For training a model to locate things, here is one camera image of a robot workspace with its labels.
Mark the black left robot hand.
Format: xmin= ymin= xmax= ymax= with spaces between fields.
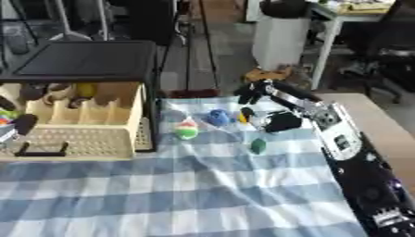
xmin=0 ymin=95 xmax=41 ymax=137

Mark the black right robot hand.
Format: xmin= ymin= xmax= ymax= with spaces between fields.
xmin=233 ymin=78 xmax=324 ymax=134

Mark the pale drawer with compartments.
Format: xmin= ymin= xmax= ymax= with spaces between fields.
xmin=0 ymin=81 xmax=156 ymax=162

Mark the multicolour toy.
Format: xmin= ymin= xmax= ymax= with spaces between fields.
xmin=0 ymin=108 xmax=21 ymax=126

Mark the dark brown toy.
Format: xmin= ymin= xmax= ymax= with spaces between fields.
xmin=18 ymin=82 xmax=49 ymax=102

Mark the green toy fruit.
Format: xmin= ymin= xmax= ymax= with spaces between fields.
xmin=249 ymin=137 xmax=270 ymax=156

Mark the yellow and black toy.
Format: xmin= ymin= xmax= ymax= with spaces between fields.
xmin=236 ymin=106 xmax=257 ymax=125

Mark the white and brown toy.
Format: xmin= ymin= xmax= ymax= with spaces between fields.
xmin=42 ymin=82 xmax=77 ymax=106

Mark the brown soft toy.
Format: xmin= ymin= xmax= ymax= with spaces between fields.
xmin=243 ymin=65 xmax=298 ymax=83

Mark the blue soft toy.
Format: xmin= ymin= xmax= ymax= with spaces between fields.
xmin=206 ymin=108 xmax=233 ymax=127

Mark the red white green toy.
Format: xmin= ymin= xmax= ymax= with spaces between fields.
xmin=173 ymin=118 xmax=201 ymax=141

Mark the black bag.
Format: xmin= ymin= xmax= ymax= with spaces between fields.
xmin=258 ymin=0 xmax=315 ymax=19

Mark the black tripod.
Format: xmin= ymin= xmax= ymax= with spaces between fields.
xmin=158 ymin=0 xmax=222 ymax=91

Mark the white table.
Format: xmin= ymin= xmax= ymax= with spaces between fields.
xmin=308 ymin=1 xmax=399 ymax=91

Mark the black office chair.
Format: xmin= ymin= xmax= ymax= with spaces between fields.
xmin=338 ymin=0 xmax=415 ymax=105

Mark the black drawer handle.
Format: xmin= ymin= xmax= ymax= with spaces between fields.
xmin=13 ymin=141 xmax=71 ymax=158

